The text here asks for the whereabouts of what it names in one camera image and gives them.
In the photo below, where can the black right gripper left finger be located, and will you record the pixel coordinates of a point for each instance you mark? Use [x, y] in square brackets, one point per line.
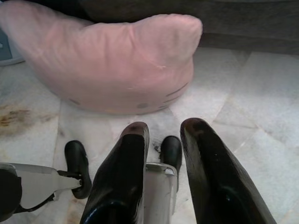
[116, 186]

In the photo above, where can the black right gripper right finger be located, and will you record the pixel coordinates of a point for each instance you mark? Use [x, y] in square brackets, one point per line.
[215, 182]

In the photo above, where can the black and white floor fan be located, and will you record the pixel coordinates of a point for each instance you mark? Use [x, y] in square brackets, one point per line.
[7, 51]

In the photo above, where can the pink pillow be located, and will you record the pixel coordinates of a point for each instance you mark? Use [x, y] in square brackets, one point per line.
[105, 58]

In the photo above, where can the grey-brown fabric sofa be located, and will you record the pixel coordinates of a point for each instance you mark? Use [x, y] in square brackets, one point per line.
[233, 18]

